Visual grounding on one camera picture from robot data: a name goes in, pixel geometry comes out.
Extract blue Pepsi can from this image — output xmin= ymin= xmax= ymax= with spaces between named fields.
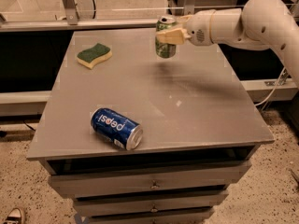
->
xmin=91 ymin=108 xmax=143 ymax=150

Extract top grey drawer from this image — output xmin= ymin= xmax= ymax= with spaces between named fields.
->
xmin=49 ymin=161 xmax=251 ymax=198

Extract metal railing frame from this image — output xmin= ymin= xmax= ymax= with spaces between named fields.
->
xmin=0 ymin=0 xmax=299 ymax=34

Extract bottom grey drawer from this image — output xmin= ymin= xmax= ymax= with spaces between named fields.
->
xmin=89 ymin=208 xmax=214 ymax=224

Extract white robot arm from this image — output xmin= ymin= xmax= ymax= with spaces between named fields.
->
xmin=156 ymin=0 xmax=299 ymax=87

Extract green and yellow sponge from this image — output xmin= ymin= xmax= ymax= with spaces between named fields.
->
xmin=77 ymin=43 xmax=112 ymax=69

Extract grey drawer cabinet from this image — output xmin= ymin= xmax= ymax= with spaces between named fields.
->
xmin=26 ymin=26 xmax=276 ymax=224

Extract white sneaker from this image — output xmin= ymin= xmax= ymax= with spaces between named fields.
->
xmin=2 ymin=207 xmax=25 ymax=224

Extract grey drawer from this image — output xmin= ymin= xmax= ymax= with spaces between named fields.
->
xmin=89 ymin=208 xmax=214 ymax=224
xmin=74 ymin=190 xmax=228 ymax=217
xmin=49 ymin=161 xmax=251 ymax=198

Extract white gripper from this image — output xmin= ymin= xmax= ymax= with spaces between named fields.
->
xmin=156 ymin=9 xmax=215 ymax=46

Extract middle grey drawer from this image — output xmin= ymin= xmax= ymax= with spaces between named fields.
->
xmin=74 ymin=190 xmax=228 ymax=217

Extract green soda can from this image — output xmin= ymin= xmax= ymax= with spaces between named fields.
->
xmin=155 ymin=14 xmax=177 ymax=59

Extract white cable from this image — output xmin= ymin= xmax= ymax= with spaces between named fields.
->
xmin=254 ymin=66 xmax=290 ymax=107

